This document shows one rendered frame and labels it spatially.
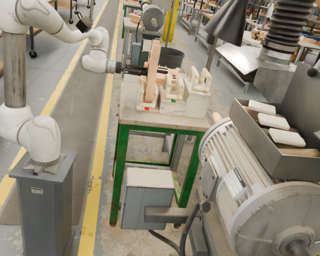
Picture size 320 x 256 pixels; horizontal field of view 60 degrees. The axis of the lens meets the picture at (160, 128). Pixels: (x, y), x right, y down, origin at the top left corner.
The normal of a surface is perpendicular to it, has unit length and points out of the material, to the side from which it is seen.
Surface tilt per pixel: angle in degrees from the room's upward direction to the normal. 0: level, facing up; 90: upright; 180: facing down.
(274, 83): 90
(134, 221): 90
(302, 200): 62
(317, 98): 90
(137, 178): 0
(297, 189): 14
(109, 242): 0
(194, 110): 90
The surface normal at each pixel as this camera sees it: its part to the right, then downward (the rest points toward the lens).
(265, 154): -0.98, -0.09
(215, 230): 0.17, -0.86
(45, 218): -0.03, 0.48
